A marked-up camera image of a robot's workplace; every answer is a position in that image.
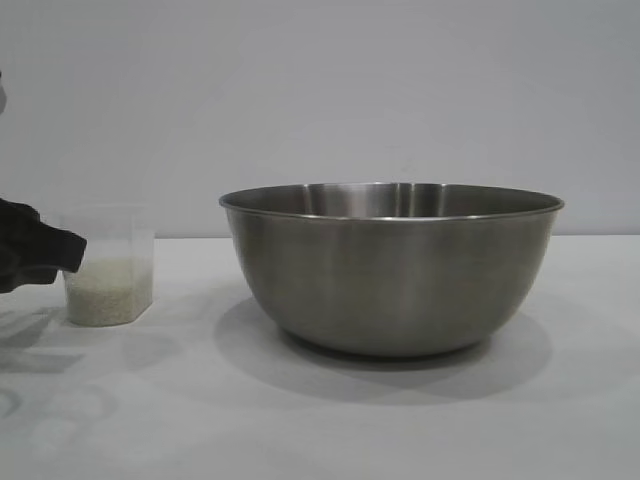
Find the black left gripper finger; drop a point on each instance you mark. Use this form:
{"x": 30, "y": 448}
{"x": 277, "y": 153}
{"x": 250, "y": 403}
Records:
{"x": 25, "y": 277}
{"x": 40, "y": 240}

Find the clear plastic measuring cup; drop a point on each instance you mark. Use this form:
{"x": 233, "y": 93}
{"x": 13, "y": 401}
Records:
{"x": 120, "y": 230}

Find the white uncooked rice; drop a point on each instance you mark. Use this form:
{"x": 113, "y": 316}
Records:
{"x": 110, "y": 295}

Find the stainless steel mixing bowl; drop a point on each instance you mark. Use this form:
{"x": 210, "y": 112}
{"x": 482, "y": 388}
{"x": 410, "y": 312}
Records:
{"x": 390, "y": 280}

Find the white tablecloth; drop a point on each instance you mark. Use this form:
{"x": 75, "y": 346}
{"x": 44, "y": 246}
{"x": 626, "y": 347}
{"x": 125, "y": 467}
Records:
{"x": 150, "y": 415}

